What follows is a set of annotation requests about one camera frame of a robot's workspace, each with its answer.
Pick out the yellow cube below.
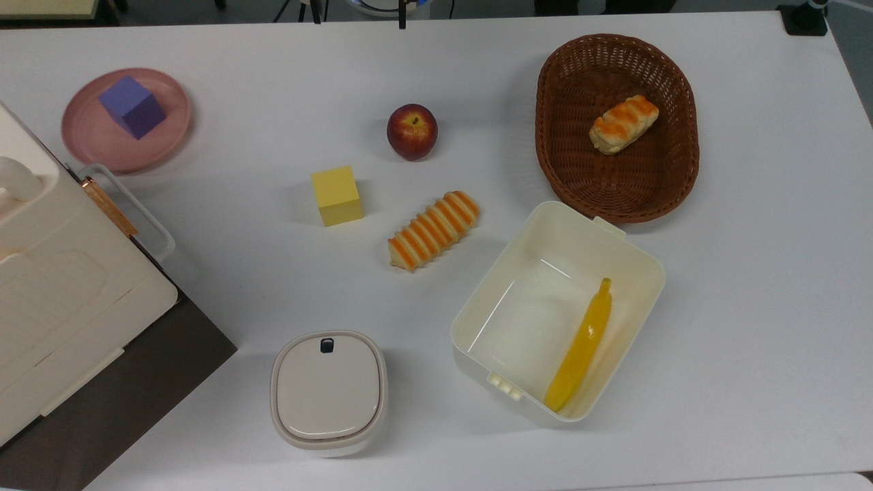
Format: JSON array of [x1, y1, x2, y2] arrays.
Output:
[[311, 166, 364, 228]]

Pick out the purple cube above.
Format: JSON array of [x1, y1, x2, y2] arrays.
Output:
[[98, 75, 168, 140]]

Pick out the long orange striped bread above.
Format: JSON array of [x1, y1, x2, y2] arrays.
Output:
[[387, 190, 481, 273]]

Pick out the cream plastic open box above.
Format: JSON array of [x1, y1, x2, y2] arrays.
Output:
[[450, 200, 666, 424]]

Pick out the red apple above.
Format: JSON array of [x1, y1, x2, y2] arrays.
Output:
[[387, 104, 439, 162]]

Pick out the yellow banana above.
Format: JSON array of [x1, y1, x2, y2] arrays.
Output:
[[544, 278, 613, 413]]

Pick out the cream lidded container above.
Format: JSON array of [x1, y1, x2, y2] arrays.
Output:
[[270, 331, 389, 458]]

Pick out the brown wicker basket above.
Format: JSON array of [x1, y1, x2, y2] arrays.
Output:
[[535, 33, 700, 224]]

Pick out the short orange striped bread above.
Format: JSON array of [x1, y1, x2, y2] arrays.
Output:
[[589, 95, 660, 155]]

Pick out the black tripod legs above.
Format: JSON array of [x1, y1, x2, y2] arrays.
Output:
[[273, 0, 330, 25]]

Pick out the dark brown mat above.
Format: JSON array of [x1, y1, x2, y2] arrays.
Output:
[[0, 235, 239, 491]]

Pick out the pink round plate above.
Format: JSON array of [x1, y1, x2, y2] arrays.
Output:
[[61, 68, 192, 174]]

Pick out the cream toaster oven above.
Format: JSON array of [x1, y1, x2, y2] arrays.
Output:
[[0, 101, 179, 447]]

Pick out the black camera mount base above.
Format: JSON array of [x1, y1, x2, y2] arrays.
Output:
[[778, 3, 829, 37]]

